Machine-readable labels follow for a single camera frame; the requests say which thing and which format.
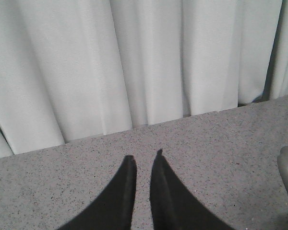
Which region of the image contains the grey white curtain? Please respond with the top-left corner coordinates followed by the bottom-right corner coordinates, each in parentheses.
top-left (0, 0), bottom-right (288, 158)

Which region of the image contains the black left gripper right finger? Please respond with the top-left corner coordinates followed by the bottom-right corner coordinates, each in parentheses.
top-left (150, 149), bottom-right (232, 230)

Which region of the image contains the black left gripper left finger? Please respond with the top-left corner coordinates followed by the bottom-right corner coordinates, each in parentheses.
top-left (60, 155), bottom-right (137, 230)

